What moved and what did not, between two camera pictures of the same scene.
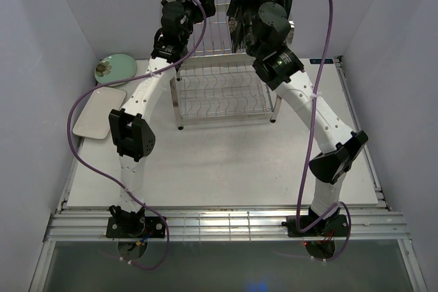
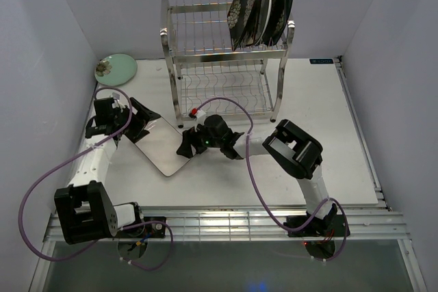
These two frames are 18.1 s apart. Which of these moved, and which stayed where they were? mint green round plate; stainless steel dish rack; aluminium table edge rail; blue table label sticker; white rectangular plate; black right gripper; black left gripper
Moved: black right gripper; white rectangular plate; black left gripper
Stayed: stainless steel dish rack; blue table label sticker; mint green round plate; aluminium table edge rail
